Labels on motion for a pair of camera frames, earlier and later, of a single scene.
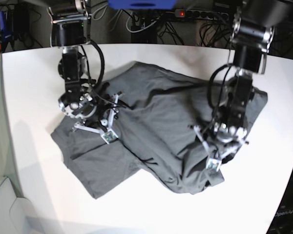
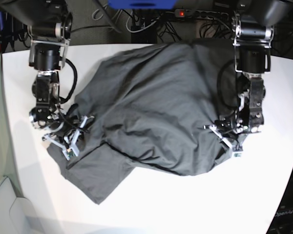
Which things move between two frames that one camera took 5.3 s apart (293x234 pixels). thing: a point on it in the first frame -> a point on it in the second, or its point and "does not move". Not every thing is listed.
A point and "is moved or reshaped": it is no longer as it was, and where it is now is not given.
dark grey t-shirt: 161,116 is moved or reshaped
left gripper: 105,110 -> 65,134
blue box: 142,4 does not move
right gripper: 224,151 -> 230,130
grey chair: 10,214 does not move
